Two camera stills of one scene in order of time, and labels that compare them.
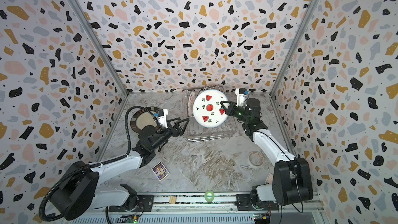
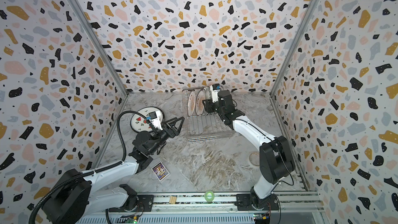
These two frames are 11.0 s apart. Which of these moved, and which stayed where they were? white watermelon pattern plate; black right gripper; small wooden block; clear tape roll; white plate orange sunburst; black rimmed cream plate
Moved: white watermelon pattern plate; black right gripper
Stayed: black rimmed cream plate; clear tape roll; small wooden block; white plate orange sunburst
